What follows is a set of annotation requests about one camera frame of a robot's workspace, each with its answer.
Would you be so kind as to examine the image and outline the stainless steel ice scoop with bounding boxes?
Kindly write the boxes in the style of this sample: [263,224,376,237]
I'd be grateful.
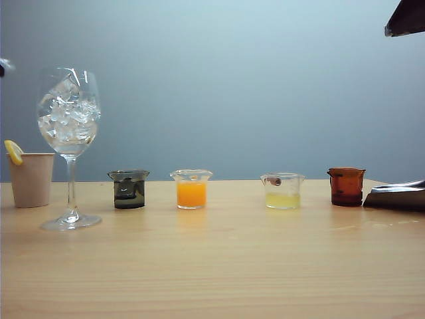
[363,180,425,212]

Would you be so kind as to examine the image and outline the glass beaker with orange juice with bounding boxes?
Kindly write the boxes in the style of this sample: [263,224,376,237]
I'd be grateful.
[169,169,213,210]

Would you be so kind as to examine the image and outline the yellow lemon slice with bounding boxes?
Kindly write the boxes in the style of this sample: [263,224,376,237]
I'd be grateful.
[3,140,25,166]

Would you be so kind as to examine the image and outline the amber glass pitcher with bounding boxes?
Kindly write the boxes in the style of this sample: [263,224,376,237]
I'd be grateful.
[327,167,367,207]

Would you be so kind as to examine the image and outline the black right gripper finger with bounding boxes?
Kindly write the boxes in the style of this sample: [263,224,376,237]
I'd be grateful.
[384,0,425,37]

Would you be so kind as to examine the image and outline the tall clear wine glass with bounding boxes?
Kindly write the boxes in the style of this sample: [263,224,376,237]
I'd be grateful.
[36,66,103,232]

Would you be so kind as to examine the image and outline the clear ice cubes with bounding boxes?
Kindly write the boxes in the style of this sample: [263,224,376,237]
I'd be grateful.
[38,78,100,147]

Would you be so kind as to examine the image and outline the beige paper cup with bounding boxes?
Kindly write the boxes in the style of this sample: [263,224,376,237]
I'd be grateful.
[5,152,55,209]

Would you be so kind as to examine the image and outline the smoky grey glass pitcher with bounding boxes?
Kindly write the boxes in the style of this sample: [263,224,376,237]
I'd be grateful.
[106,169,150,209]

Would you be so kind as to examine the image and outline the clear pitcher with wooden handle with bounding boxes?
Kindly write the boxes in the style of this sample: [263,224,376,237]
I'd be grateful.
[260,171,306,209]

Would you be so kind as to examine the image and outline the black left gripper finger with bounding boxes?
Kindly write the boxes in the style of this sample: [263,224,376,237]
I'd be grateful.
[0,58,16,78]

